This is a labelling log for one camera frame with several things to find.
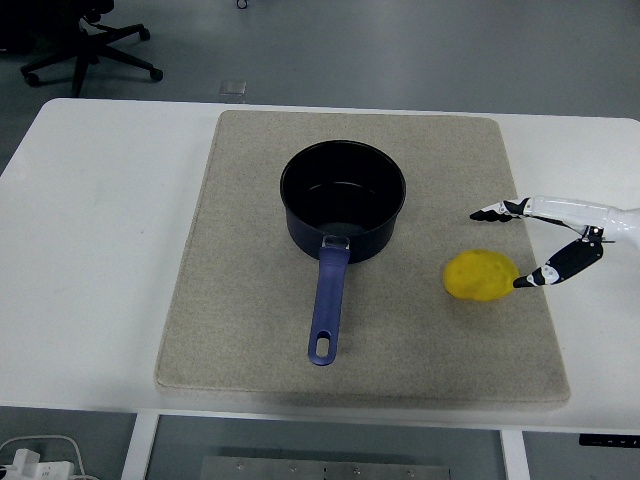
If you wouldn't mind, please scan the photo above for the white table leg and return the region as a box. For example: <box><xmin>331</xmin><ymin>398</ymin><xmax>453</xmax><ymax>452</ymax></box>
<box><xmin>120</xmin><ymin>413</ymin><xmax>161</xmax><ymax>480</ymax></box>
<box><xmin>500</xmin><ymin>429</ymin><xmax>532</xmax><ymax>480</ymax></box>

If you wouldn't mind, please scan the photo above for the beige fabric mat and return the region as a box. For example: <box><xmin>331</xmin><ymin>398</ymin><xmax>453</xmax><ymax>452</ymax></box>
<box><xmin>154</xmin><ymin>109</ymin><xmax>572</xmax><ymax>409</ymax></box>

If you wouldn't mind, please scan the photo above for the white power cable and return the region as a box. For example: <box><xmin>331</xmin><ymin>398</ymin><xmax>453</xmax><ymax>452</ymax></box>
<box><xmin>0</xmin><ymin>434</ymin><xmax>104</xmax><ymax>480</ymax></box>

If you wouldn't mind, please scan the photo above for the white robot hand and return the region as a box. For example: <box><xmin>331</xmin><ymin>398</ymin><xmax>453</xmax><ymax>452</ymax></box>
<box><xmin>469</xmin><ymin>194</ymin><xmax>640</xmax><ymax>291</ymax></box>

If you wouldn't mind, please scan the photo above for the blue pot with handle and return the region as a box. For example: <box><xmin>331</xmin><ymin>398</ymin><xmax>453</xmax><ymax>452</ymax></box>
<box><xmin>279</xmin><ymin>139</ymin><xmax>408</xmax><ymax>368</ymax></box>

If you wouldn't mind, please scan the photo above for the black table control panel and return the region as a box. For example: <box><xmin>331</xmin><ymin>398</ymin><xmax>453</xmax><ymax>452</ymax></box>
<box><xmin>578</xmin><ymin>434</ymin><xmax>640</xmax><ymax>447</ymax></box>

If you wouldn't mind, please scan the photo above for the white power strip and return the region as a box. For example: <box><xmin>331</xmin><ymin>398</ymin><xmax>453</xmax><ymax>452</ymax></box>
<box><xmin>0</xmin><ymin>448</ymin><xmax>76</xmax><ymax>480</ymax></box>

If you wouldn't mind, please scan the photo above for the black office chair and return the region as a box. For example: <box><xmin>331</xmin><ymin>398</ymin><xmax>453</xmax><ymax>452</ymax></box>
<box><xmin>0</xmin><ymin>0</ymin><xmax>165</xmax><ymax>99</ymax></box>

